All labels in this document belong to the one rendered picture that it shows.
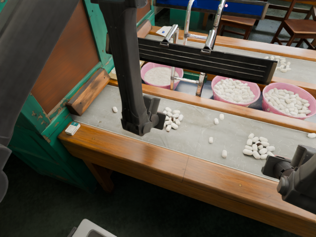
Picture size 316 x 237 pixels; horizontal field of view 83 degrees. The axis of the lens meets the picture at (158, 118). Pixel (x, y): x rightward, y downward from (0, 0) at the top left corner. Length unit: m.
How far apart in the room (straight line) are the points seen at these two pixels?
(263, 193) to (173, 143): 0.39
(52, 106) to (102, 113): 0.23
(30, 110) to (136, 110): 0.43
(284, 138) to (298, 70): 0.61
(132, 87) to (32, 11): 0.26
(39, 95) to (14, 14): 0.57
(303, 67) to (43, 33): 1.49
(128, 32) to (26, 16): 0.19
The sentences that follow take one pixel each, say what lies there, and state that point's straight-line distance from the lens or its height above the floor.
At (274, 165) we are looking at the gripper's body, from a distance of 0.67.
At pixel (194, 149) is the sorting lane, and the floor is 0.74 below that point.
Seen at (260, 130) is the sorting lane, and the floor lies 0.74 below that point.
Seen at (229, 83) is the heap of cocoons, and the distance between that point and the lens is 1.17.
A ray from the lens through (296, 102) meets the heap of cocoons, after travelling 1.24.
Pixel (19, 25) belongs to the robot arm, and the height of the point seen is 1.35.
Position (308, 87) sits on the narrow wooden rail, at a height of 0.76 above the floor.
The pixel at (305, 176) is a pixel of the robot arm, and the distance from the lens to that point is 0.47.
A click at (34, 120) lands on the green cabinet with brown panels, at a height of 0.91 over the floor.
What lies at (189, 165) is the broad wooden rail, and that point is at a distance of 0.75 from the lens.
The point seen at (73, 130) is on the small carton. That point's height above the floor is 0.79.
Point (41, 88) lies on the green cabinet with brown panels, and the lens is 0.83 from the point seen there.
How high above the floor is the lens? 1.43
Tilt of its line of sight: 50 degrees down
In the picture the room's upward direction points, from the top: straight up
